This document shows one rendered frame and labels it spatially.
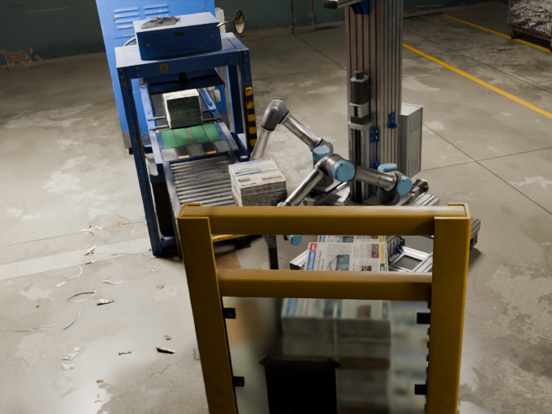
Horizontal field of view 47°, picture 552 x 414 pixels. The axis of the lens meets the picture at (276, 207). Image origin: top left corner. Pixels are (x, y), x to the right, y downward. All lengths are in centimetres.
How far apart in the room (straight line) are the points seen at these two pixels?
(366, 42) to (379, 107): 39
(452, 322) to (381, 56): 234
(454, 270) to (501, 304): 286
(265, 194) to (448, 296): 222
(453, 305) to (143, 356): 279
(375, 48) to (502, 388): 207
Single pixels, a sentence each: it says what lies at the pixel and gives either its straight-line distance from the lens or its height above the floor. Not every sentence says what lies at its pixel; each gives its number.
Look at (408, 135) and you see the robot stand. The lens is 421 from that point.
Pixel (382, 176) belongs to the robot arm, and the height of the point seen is 107.
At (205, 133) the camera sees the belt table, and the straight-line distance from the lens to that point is 534.
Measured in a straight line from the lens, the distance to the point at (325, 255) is 293.
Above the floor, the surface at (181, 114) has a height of 91.
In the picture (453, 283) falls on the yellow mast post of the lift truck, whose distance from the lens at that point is 170.
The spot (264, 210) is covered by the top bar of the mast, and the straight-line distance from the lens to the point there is 165.
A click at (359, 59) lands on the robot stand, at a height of 163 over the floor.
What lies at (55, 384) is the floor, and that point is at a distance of 422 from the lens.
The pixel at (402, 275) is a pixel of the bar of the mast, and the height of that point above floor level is 165.
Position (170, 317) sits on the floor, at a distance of 449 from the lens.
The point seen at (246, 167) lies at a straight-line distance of 400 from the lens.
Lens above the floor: 261
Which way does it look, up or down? 27 degrees down
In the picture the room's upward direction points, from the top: 5 degrees counter-clockwise
